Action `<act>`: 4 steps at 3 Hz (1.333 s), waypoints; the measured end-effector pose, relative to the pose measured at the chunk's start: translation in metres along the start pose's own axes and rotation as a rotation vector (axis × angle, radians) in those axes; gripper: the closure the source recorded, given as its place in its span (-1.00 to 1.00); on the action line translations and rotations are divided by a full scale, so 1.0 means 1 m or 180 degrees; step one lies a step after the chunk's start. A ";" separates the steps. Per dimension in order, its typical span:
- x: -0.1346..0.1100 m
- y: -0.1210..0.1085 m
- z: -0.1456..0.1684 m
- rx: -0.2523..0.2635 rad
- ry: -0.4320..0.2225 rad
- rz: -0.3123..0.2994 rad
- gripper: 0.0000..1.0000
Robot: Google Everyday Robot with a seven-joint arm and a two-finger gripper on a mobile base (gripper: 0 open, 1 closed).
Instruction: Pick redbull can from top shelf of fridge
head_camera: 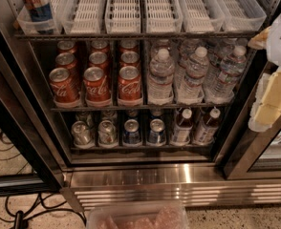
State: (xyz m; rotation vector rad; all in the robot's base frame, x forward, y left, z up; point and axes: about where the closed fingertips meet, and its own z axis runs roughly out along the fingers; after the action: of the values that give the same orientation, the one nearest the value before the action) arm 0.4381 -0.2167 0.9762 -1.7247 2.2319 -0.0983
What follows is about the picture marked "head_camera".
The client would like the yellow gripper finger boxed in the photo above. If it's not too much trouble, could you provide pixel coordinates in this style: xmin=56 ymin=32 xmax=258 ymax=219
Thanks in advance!
xmin=248 ymin=27 xmax=270 ymax=50

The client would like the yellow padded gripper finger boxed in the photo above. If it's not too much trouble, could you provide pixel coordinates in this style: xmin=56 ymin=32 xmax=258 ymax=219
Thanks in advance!
xmin=249 ymin=67 xmax=281 ymax=133

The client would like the red bull can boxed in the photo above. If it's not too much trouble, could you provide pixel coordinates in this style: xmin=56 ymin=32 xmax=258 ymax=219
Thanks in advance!
xmin=15 ymin=0 xmax=54 ymax=34

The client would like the blue can front right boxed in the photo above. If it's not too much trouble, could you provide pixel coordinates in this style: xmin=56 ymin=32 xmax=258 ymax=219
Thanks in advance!
xmin=148 ymin=118 xmax=166 ymax=146

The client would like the blue can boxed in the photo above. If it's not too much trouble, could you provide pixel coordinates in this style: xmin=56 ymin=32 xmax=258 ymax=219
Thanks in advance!
xmin=123 ymin=119 xmax=141 ymax=144
xmin=148 ymin=118 xmax=166 ymax=146

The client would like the middle right coca-cola can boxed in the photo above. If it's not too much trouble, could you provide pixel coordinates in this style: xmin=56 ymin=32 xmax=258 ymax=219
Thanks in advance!
xmin=119 ymin=52 xmax=141 ymax=70

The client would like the coca-cola can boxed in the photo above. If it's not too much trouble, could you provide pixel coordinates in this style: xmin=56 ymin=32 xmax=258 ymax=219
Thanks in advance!
xmin=90 ymin=40 xmax=110 ymax=54
xmin=49 ymin=68 xmax=79 ymax=103
xmin=54 ymin=52 xmax=82 ymax=91
xmin=119 ymin=52 xmax=141 ymax=70
xmin=57 ymin=41 xmax=77 ymax=54
xmin=83 ymin=67 xmax=111 ymax=102
xmin=88 ymin=52 xmax=110 ymax=76
xmin=118 ymin=66 xmax=141 ymax=100
xmin=119 ymin=39 xmax=139 ymax=53

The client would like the back right coca-cola can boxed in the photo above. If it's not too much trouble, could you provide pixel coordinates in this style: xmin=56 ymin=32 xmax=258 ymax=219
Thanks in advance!
xmin=119 ymin=39 xmax=139 ymax=53

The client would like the front right coca-cola can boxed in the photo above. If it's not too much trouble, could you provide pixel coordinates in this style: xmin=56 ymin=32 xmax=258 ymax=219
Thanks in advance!
xmin=118 ymin=66 xmax=141 ymax=100

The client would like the stainless steel fridge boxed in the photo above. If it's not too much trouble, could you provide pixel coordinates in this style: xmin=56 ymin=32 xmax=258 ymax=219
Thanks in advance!
xmin=0 ymin=0 xmax=281 ymax=211

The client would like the blue can front left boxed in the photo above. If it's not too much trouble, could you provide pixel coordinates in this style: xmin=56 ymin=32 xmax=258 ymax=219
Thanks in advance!
xmin=123 ymin=119 xmax=141 ymax=144

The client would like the back centre coca-cola can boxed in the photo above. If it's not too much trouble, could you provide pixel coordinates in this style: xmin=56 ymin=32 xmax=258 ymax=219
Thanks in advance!
xmin=90 ymin=40 xmax=110 ymax=54

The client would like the middle centre coca-cola can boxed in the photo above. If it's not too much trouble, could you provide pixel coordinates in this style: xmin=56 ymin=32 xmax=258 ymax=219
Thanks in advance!
xmin=88 ymin=52 xmax=110 ymax=76

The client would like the front middle coca-cola can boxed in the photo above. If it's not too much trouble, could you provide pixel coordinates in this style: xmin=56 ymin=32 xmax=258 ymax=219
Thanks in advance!
xmin=83 ymin=67 xmax=111 ymax=102

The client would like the silver can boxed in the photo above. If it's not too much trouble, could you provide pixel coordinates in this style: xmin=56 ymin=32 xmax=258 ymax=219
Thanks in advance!
xmin=71 ymin=121 xmax=93 ymax=145
xmin=98 ymin=120 xmax=117 ymax=145

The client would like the back left coca-cola can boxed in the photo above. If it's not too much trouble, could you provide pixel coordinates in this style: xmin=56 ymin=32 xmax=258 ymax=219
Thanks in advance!
xmin=57 ymin=41 xmax=77 ymax=54

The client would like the middle left coca-cola can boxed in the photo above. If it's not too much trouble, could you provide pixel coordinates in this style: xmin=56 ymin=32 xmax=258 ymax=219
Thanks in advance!
xmin=54 ymin=52 xmax=82 ymax=91

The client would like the silver can front left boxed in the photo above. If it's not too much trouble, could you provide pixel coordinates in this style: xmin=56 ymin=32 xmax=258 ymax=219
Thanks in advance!
xmin=71 ymin=121 xmax=93 ymax=145

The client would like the front left coca-cola can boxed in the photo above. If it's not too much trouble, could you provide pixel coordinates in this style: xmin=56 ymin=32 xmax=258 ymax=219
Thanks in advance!
xmin=49 ymin=68 xmax=79 ymax=103

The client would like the front right water bottle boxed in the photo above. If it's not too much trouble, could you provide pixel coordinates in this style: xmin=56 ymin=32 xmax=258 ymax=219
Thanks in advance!
xmin=209 ymin=46 xmax=247 ymax=98

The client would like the water bottle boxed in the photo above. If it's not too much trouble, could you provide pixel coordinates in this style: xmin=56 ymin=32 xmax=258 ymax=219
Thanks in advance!
xmin=148 ymin=49 xmax=175 ymax=99
xmin=180 ymin=47 xmax=209 ymax=99
xmin=209 ymin=46 xmax=247 ymax=98

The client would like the brown drink bottle right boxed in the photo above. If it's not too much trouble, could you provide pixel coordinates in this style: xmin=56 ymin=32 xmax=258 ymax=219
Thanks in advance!
xmin=193 ymin=108 xmax=221 ymax=145

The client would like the brown drink bottle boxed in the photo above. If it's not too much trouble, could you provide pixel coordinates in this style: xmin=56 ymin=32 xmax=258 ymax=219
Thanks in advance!
xmin=193 ymin=108 xmax=221 ymax=145
xmin=171 ymin=108 xmax=193 ymax=143

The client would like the front middle water bottle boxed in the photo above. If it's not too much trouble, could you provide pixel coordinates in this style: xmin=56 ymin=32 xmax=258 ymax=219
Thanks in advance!
xmin=180 ymin=47 xmax=209 ymax=99

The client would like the brown drink bottle left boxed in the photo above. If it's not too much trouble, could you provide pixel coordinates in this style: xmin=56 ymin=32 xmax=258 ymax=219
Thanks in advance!
xmin=171 ymin=108 xmax=193 ymax=143

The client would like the front left water bottle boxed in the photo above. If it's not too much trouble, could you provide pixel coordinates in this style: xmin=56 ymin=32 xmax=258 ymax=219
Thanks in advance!
xmin=148 ymin=49 xmax=175 ymax=99

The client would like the clear plastic food container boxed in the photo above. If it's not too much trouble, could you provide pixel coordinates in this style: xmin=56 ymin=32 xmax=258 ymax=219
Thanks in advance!
xmin=86 ymin=200 xmax=189 ymax=229

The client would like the black floor cable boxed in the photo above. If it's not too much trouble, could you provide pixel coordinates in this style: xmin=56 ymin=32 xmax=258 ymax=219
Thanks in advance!
xmin=0 ymin=131 xmax=87 ymax=229

